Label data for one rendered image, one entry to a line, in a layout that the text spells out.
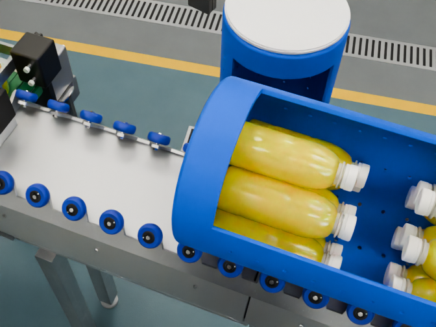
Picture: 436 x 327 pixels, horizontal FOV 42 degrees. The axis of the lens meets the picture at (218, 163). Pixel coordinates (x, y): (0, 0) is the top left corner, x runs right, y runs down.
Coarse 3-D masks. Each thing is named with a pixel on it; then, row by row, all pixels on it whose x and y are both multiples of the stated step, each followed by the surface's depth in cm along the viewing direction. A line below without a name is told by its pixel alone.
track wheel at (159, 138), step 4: (152, 132) 110; (156, 132) 113; (148, 136) 111; (152, 136) 110; (156, 136) 109; (160, 136) 110; (164, 136) 110; (168, 136) 112; (152, 140) 110; (156, 140) 110; (160, 140) 110; (164, 140) 110; (168, 140) 111; (164, 144) 110; (168, 144) 111
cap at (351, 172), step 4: (348, 164) 83; (348, 168) 82; (352, 168) 82; (356, 168) 82; (348, 172) 82; (352, 172) 82; (356, 172) 82; (344, 176) 82; (348, 176) 82; (352, 176) 82; (356, 176) 82; (344, 180) 82; (348, 180) 82; (352, 180) 82; (344, 184) 82; (348, 184) 82; (352, 184) 82; (344, 188) 83; (348, 188) 82; (352, 188) 82
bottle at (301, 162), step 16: (256, 128) 84; (240, 144) 83; (256, 144) 83; (272, 144) 83; (288, 144) 82; (304, 144) 83; (320, 144) 84; (240, 160) 84; (256, 160) 83; (272, 160) 82; (288, 160) 82; (304, 160) 81; (320, 160) 81; (336, 160) 82; (272, 176) 84; (288, 176) 83; (304, 176) 82; (320, 176) 82; (336, 176) 82
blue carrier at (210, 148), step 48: (240, 96) 83; (288, 96) 85; (192, 144) 79; (336, 144) 99; (384, 144) 95; (432, 144) 89; (192, 192) 79; (336, 192) 102; (384, 192) 100; (192, 240) 85; (240, 240) 80; (384, 240) 100; (336, 288) 80; (384, 288) 77
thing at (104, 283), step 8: (96, 272) 168; (104, 272) 171; (96, 280) 174; (104, 280) 173; (112, 280) 181; (96, 288) 180; (104, 288) 177; (112, 288) 183; (104, 296) 183; (112, 296) 186; (104, 304) 190; (112, 304) 190
